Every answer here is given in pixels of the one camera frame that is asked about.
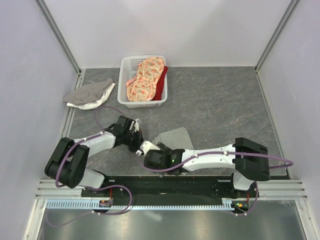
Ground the grey-green cloth napkin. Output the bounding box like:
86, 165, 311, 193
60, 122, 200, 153
152, 127, 194, 150

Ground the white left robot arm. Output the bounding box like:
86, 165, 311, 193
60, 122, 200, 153
44, 115, 144, 197

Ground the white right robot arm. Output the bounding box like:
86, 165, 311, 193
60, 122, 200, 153
140, 137, 271, 197

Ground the white cloth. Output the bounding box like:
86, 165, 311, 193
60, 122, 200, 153
66, 83, 116, 111

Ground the floral mesh laundry bag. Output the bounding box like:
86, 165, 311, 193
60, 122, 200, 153
125, 56, 166, 102

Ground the grey cloth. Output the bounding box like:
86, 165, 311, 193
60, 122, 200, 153
62, 78, 113, 105

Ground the red cloth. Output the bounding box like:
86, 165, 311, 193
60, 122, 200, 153
152, 66, 168, 101

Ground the white perforated plastic basket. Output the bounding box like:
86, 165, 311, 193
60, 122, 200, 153
117, 55, 168, 108

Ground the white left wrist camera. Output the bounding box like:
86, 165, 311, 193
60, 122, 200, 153
129, 118, 141, 133

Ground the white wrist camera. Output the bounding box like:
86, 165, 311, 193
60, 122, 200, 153
129, 118, 141, 133
136, 141, 160, 156

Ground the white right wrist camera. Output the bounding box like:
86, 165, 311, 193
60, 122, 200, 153
136, 141, 160, 156

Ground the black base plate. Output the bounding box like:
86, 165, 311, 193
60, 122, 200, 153
81, 175, 260, 201

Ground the slotted cable duct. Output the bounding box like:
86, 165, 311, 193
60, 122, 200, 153
46, 198, 251, 210

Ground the aluminium frame rail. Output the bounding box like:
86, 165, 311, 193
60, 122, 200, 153
0, 0, 320, 240

